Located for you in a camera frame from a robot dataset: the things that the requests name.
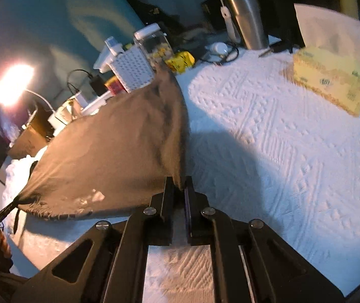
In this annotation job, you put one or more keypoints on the white perforated basket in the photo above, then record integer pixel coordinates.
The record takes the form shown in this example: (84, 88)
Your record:
(132, 69)

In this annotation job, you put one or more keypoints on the steel tumbler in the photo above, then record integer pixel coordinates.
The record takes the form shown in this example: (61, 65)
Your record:
(252, 19)

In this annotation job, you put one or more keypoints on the teal curtain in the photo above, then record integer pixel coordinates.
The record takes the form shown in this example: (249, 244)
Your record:
(56, 22)

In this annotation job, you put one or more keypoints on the red can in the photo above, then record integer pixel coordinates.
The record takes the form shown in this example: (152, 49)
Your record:
(115, 86)

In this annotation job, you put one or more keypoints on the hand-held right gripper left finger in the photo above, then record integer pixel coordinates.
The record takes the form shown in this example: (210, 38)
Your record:
(168, 202)

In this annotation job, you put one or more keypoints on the white crumpled cloth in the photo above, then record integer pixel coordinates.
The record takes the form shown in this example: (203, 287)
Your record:
(18, 170)

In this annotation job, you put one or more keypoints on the cardboard box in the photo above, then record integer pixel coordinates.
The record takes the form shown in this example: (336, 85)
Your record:
(31, 139)

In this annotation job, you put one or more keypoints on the clear jar with white lid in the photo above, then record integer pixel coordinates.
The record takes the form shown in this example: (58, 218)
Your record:
(154, 44)

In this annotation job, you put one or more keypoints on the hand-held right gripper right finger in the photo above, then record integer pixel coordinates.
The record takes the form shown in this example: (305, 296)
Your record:
(190, 205)

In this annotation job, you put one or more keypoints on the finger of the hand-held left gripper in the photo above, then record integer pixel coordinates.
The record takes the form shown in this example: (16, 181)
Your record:
(4, 210)

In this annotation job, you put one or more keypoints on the person's left hand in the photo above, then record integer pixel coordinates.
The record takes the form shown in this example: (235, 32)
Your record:
(1, 249)

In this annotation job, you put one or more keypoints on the white textured table cover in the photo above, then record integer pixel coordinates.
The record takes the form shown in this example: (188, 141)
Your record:
(262, 132)

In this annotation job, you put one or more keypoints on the brown t-shirt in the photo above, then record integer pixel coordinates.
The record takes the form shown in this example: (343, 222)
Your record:
(113, 151)

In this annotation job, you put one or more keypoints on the yellow tissue box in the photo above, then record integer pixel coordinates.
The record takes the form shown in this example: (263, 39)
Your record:
(325, 75)

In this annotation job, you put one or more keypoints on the white desk lamp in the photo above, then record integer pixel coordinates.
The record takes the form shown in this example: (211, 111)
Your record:
(14, 83)

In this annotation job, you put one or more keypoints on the white power strip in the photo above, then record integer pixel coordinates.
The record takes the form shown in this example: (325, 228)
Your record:
(96, 102)

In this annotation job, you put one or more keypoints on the white bottle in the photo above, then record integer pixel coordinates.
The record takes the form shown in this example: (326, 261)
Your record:
(114, 45)

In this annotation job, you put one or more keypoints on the yellow snack packet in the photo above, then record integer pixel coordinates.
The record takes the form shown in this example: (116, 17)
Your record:
(180, 61)

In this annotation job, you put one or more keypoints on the white crumpled tissue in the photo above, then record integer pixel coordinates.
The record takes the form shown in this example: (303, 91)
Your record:
(102, 61)

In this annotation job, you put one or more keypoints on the white charger block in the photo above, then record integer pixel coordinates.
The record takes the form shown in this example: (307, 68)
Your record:
(80, 99)

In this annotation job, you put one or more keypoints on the small black tool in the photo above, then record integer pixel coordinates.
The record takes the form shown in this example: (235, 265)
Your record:
(274, 50)

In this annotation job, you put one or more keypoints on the black power adapter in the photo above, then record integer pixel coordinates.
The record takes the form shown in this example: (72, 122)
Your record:
(97, 84)

